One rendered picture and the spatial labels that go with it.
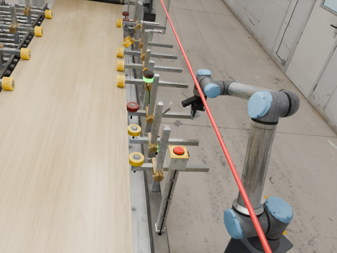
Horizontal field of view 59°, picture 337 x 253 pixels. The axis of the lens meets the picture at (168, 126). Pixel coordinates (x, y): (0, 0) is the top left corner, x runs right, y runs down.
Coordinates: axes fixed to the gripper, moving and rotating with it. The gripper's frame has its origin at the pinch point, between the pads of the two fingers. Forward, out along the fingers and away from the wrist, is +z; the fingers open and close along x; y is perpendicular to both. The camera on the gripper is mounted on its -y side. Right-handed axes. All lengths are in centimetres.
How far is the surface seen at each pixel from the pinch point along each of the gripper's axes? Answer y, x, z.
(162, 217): -29, -82, 0
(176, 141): -14.4, -26.6, -0.7
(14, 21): -139, 103, -21
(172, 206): -2, -11, 83
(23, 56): -119, 50, -14
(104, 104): -60, -2, -9
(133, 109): -40.9, -4.4, -8.5
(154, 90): -29.3, -6.1, -24.1
